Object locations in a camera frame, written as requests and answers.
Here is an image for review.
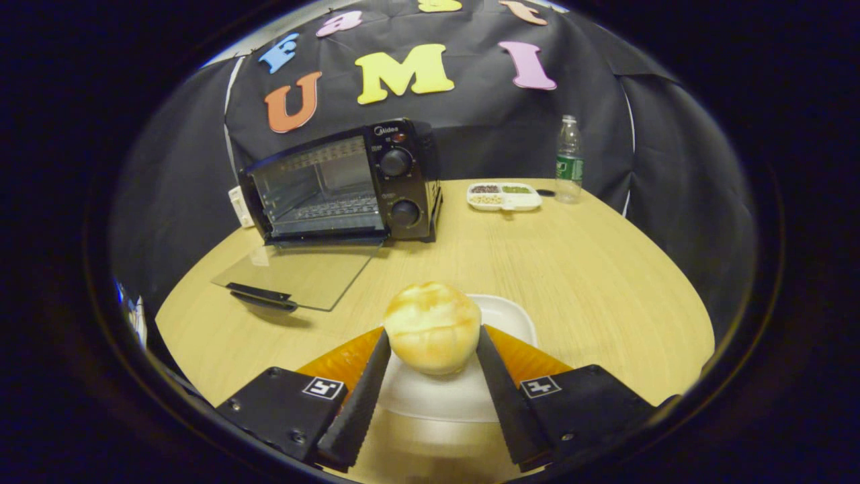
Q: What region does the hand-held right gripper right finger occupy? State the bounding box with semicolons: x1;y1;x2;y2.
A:
475;324;656;473

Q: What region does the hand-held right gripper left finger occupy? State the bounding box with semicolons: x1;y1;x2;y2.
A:
216;327;392;472

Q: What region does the round bread bun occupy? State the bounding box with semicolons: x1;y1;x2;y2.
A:
382;281;482;376

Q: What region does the black electric oven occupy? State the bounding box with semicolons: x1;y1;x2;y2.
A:
211;118;445;314

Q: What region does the white square plate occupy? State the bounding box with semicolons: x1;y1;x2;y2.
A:
376;293;539;426

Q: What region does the white compartment dish with beans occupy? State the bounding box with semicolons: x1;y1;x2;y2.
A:
466;181;544;213

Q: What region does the white toaster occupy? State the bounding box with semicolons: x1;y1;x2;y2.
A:
228;186;256;229

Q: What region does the clear plastic water bottle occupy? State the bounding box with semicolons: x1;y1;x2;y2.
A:
554;114;585;204

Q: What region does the black backdrop cloth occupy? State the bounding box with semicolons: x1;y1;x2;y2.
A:
111;0;758;340

